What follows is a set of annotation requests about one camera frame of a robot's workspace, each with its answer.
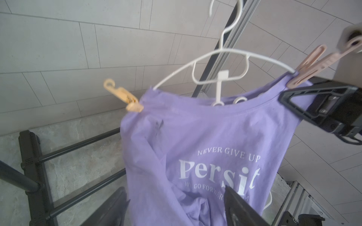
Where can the black metal clothes rack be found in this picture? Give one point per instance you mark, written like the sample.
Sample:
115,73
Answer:
34,179

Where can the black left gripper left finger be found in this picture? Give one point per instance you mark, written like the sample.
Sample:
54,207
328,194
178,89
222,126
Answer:
112,212

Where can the white plastic hanger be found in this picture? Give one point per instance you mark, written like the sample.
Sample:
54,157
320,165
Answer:
213,73

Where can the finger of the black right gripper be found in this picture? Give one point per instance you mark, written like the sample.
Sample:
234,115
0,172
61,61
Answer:
334,108

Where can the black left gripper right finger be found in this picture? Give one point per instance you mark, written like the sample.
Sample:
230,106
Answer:
238,212

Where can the pink clothespin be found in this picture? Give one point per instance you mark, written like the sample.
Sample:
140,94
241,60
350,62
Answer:
311,65

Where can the purple t-shirt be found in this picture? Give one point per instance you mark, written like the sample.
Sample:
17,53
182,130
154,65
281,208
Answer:
181,153

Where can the beige clothespin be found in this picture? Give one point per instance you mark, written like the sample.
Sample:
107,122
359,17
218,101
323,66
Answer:
124,95

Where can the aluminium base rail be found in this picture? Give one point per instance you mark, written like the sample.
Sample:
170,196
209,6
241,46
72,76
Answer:
297,202

